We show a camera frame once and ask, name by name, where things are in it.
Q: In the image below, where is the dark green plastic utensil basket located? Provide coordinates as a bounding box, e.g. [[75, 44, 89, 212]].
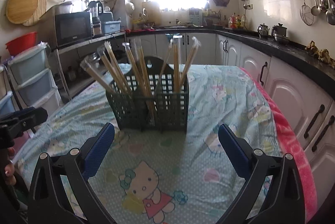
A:
[[106, 56, 189, 132]]

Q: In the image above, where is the wooden chopsticks pair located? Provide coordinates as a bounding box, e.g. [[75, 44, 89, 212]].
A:
[[173, 34, 182, 93], [97, 46, 127, 94], [154, 38, 173, 95], [134, 37, 156, 124], [179, 36, 201, 89], [123, 42, 146, 96], [80, 58, 114, 93], [104, 42, 131, 95]]

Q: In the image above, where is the person's left hand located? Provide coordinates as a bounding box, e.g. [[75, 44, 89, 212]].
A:
[[5, 147, 17, 186]]

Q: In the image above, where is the plastic drawer unit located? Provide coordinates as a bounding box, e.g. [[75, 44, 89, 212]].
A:
[[2, 42, 62, 116]]

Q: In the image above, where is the pink towel under cloth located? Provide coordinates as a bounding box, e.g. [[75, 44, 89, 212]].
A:
[[253, 80, 317, 223]]

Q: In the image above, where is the hello kitty patterned tablecloth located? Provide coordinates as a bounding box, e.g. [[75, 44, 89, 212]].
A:
[[15, 63, 285, 224]]

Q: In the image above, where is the red plastic basin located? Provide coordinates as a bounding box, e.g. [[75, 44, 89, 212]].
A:
[[6, 32, 37, 57]]

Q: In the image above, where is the black microwave oven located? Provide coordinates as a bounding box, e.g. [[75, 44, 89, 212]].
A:
[[39, 10, 94, 49]]

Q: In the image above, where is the round bamboo board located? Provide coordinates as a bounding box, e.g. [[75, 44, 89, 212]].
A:
[[6, 0, 47, 26]]

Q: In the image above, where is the blue plastic box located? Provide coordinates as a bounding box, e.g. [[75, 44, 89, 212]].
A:
[[101, 20, 121, 34]]

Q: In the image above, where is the steel kettle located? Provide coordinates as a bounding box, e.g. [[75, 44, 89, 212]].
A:
[[257, 24, 269, 39]]

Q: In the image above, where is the steel pot on counter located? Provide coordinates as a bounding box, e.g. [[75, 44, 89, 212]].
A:
[[271, 23, 290, 44]]

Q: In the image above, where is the ginger root pile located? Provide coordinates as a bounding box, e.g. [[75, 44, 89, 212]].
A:
[[305, 41, 335, 69]]

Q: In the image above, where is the black blender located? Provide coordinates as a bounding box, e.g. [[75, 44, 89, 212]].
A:
[[88, 1, 102, 36]]

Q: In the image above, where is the hanging steel ladle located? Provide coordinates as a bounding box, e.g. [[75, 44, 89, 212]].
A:
[[311, 0, 321, 16]]

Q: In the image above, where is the hanging wire strainer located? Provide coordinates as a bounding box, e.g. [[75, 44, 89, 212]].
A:
[[300, 0, 314, 26]]

